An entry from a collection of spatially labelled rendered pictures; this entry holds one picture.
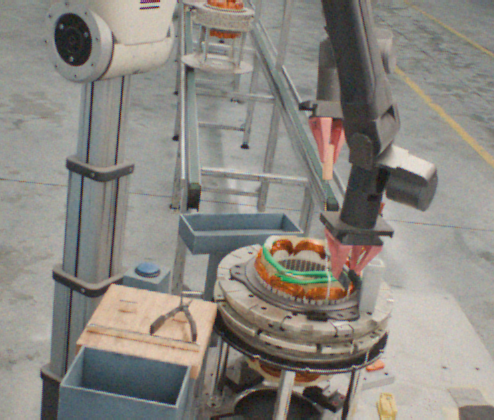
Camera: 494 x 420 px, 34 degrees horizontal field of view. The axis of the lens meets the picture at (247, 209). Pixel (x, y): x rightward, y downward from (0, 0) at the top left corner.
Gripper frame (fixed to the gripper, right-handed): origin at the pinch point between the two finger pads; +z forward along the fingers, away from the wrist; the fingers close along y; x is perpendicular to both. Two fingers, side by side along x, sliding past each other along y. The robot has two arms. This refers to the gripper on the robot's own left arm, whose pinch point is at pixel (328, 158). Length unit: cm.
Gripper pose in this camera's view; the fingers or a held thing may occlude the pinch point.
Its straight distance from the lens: 137.3
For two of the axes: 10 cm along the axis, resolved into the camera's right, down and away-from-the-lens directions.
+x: -2.4, -0.4, 9.7
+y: 9.7, 0.6, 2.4
